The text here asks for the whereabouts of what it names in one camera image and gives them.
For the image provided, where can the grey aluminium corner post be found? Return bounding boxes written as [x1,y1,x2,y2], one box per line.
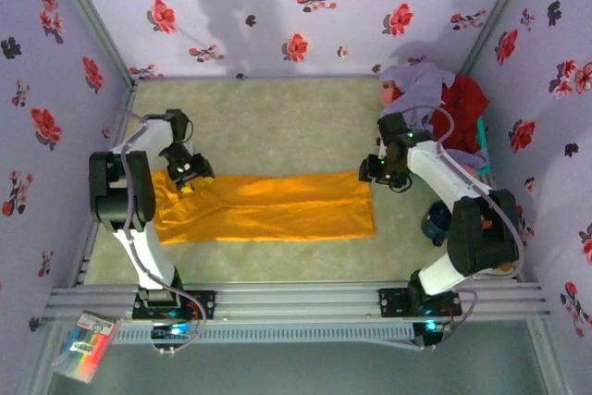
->
[44,0,139,87]
[461,0,536,76]

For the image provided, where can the pile of clothes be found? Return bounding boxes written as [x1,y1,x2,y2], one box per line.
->
[378,61,490,170]

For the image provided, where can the grey aluminium side rail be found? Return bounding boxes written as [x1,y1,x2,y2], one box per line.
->
[68,82,139,286]

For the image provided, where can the grey slotted cable duct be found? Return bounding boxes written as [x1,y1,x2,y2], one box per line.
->
[110,323,415,346]

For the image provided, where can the teal plastic laundry basket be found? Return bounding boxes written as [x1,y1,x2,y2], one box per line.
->
[475,116,493,178]

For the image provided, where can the colourful marker pen pack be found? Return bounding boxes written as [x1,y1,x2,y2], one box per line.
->
[50,309,122,385]

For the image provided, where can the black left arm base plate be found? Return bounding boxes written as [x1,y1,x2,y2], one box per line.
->
[132,290,217,321]

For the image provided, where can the orange t-shirt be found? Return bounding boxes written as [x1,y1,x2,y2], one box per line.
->
[150,167,378,246]

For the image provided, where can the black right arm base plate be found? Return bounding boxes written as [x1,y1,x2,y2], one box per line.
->
[377,287,463,320]

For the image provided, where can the brown plush teddy toy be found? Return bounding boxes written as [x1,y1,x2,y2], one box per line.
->
[488,259,518,277]

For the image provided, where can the grey aluminium frame rail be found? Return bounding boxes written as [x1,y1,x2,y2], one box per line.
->
[43,280,552,323]

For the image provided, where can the lavender right arm cable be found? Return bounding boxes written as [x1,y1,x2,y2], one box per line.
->
[400,105,526,352]

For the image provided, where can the small controller board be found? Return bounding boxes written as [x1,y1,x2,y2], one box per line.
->
[413,318,453,346]
[151,320,196,341]

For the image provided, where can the dark blue round cup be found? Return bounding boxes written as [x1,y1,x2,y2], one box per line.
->
[421,203,453,247]

